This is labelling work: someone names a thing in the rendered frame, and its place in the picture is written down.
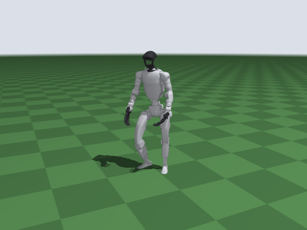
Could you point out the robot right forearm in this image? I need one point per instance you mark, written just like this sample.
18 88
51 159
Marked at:
132 101

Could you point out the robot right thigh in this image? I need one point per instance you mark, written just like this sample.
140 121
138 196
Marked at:
140 128

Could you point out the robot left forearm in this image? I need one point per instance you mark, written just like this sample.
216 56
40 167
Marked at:
168 104

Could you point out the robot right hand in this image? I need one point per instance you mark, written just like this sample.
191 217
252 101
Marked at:
127 115

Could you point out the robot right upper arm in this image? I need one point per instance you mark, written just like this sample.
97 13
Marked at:
137 83

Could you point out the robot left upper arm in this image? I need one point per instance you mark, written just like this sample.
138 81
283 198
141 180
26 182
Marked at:
167 83

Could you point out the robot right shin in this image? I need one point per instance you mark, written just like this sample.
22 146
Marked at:
143 153

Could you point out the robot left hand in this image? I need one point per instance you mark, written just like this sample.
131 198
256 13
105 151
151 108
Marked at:
163 119

